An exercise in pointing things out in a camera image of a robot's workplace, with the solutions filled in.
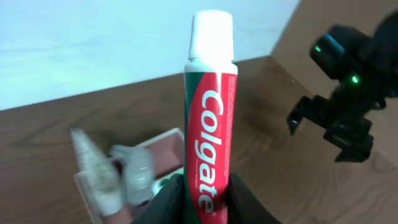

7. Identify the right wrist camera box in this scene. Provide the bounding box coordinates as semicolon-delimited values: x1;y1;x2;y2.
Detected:
309;24;370;82

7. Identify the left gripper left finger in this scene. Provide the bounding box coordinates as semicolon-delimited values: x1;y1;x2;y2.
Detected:
131;174;184;224

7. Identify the Colgate toothpaste tube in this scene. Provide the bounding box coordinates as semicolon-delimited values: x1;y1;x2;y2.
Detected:
183;10;238;223

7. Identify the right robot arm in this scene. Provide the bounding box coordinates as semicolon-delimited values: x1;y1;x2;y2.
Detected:
287;12;397;162

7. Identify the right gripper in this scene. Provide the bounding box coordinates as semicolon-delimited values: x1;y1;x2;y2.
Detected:
287;90;386;162

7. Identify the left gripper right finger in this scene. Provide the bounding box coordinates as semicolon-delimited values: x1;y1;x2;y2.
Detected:
227;174;281;224

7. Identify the blue pump soap bottle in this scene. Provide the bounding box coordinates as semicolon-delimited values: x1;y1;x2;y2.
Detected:
110;145;155;206

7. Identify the white Pantene tube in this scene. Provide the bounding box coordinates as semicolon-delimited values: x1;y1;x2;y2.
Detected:
70;129;124;216

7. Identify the white box pink inside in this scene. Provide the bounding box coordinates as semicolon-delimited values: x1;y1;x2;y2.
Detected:
74;128;184;224

